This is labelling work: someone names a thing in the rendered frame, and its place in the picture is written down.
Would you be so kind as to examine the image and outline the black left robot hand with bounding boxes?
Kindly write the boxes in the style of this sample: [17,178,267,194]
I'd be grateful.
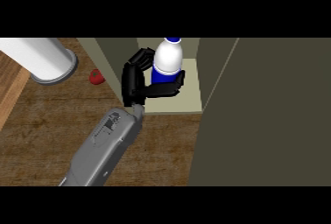
[120,47,188,108]

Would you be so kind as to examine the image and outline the white blue bottled water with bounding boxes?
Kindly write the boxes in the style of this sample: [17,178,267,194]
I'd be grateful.
[150,37,185,86]

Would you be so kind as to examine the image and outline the olive wooden cabinet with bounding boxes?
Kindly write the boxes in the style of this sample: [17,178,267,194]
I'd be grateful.
[78,37,242,116]

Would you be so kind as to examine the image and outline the dark olive cabinet door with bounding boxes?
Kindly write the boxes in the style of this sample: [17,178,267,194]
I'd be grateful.
[187,37,331,187]

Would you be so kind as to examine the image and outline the small red fruit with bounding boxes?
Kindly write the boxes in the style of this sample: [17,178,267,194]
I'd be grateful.
[88,68,109,86]

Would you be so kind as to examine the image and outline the white cylinder with grey rim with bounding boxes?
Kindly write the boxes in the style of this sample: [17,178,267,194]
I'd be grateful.
[0,37,81,87]

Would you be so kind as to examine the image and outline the pale wooden board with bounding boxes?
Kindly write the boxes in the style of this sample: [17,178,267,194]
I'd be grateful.
[0,50,33,131]

